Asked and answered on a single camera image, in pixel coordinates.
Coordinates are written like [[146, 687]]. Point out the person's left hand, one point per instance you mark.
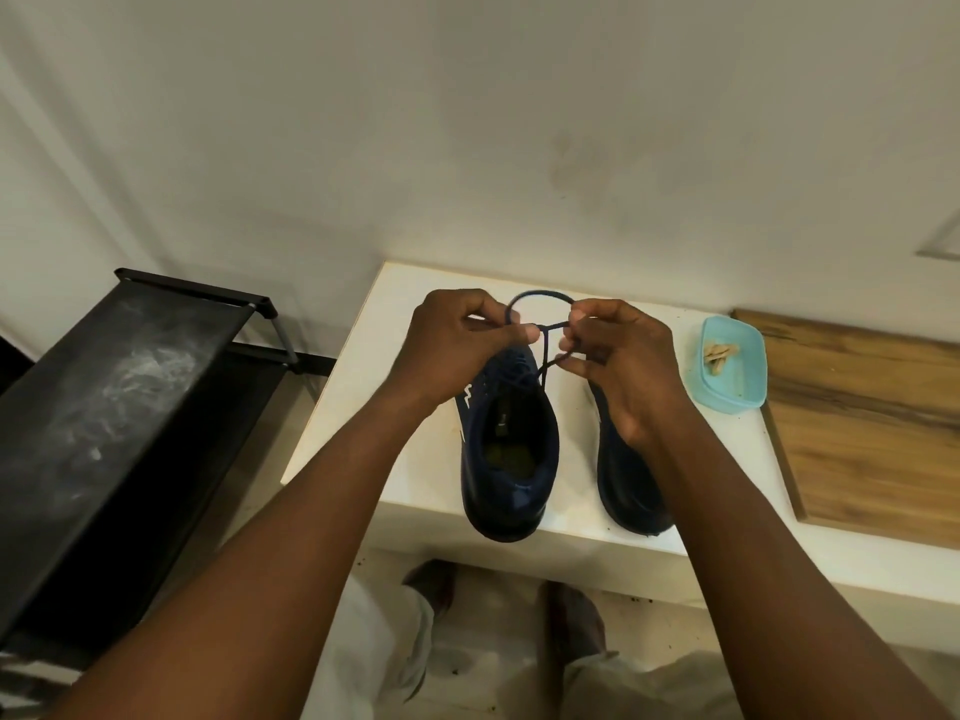
[[442, 352]]

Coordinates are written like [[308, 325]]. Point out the person's right hand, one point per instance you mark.
[[637, 374]]

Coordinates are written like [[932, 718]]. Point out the beige cleaning cloth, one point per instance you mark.
[[720, 358]]

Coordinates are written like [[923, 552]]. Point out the black shoe rack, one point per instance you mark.
[[112, 412]]

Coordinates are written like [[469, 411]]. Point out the person's left forearm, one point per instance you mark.
[[240, 577]]

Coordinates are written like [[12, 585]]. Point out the person's right forearm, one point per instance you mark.
[[787, 592]]

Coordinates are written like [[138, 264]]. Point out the person's left foot grey sock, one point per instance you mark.
[[431, 584]]

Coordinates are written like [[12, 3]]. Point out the person's foot grey sock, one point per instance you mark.
[[431, 584], [574, 622]]

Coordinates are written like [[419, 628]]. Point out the person's right foot grey sock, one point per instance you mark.
[[574, 622]]

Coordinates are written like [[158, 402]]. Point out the light blue plastic container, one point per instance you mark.
[[750, 382]]

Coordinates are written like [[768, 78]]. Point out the brown wooden board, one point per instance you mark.
[[877, 442]]

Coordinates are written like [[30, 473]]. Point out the white shorts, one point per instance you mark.
[[360, 652]]

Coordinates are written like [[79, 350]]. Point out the white wall switch plate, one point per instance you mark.
[[943, 243]]

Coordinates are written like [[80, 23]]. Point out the black door frame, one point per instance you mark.
[[13, 367]]

